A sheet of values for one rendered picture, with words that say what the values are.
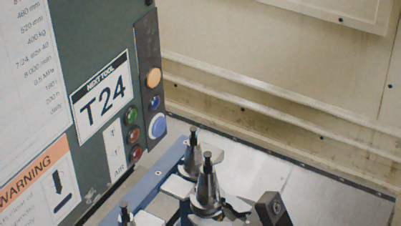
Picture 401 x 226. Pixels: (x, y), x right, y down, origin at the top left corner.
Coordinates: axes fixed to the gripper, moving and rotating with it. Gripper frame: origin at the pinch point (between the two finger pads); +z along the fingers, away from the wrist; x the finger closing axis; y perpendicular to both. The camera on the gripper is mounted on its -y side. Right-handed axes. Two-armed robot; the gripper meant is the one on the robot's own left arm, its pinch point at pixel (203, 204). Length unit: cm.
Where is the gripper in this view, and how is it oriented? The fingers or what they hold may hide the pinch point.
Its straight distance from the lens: 107.5
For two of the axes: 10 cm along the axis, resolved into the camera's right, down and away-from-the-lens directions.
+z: -8.6, -3.4, 3.9
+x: 5.2, -5.5, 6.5
